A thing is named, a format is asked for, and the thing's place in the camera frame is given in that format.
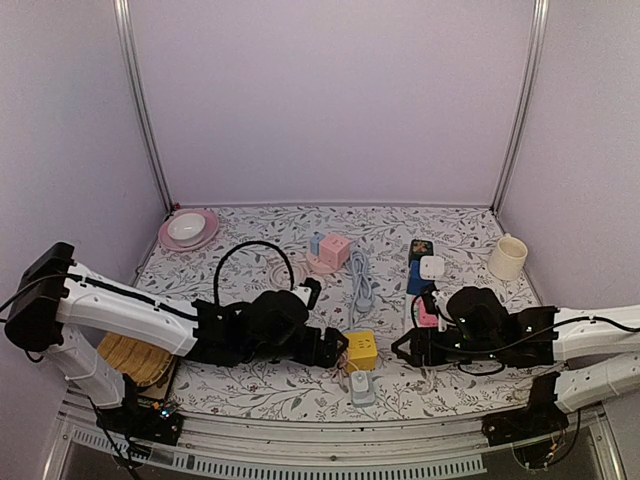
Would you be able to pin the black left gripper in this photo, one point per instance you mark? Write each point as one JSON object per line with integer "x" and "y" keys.
{"x": 329, "y": 355}

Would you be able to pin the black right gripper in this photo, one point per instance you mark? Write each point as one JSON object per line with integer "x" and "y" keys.
{"x": 419, "y": 337}

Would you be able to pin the pink plug adapter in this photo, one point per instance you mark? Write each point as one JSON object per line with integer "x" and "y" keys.
{"x": 424, "y": 319}

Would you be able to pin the yellow cube socket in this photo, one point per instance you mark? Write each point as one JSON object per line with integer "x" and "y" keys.
{"x": 362, "y": 353}

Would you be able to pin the dark blue cube socket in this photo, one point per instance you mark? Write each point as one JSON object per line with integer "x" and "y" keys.
{"x": 416, "y": 283}

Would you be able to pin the white plug adapter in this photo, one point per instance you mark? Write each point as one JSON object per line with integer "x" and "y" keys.
{"x": 431, "y": 267}

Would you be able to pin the white power strip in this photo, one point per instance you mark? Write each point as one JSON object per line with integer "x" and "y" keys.
{"x": 411, "y": 312}

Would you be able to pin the light blue power strip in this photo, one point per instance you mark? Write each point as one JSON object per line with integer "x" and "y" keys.
{"x": 362, "y": 389}

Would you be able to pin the dark green cube socket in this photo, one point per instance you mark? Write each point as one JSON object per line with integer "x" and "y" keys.
{"x": 420, "y": 248}

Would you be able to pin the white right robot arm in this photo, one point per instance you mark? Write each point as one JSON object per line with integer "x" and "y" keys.
{"x": 612, "y": 334}

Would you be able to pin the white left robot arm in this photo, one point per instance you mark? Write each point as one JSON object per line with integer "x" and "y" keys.
{"x": 57, "y": 296}

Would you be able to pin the pink cube socket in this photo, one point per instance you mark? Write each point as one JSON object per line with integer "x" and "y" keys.
{"x": 334, "y": 250}

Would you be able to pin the cream ribbed ceramic mug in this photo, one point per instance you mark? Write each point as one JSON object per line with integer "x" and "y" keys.
{"x": 507, "y": 258}

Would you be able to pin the pink plate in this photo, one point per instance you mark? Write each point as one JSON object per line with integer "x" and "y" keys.
{"x": 211, "y": 229}

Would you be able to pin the yellow woven basket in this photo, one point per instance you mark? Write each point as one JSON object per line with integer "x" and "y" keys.
{"x": 145, "y": 364}

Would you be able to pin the white bowl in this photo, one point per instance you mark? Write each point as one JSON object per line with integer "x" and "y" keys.
{"x": 187, "y": 229}

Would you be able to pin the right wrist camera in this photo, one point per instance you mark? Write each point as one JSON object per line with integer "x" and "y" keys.
{"x": 432, "y": 304}

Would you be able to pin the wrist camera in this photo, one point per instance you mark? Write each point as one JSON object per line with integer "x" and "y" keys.
{"x": 432, "y": 304}
{"x": 308, "y": 292}

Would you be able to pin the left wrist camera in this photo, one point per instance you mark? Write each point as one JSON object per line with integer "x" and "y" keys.
{"x": 308, "y": 292}

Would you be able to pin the aluminium frame post right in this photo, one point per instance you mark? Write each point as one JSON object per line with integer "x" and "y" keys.
{"x": 532, "y": 62}

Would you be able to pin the aluminium frame post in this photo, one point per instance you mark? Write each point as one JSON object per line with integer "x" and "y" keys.
{"x": 125, "y": 31}
{"x": 532, "y": 62}

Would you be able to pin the aluminium frame post left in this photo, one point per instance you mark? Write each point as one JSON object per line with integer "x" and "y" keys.
{"x": 125, "y": 31}

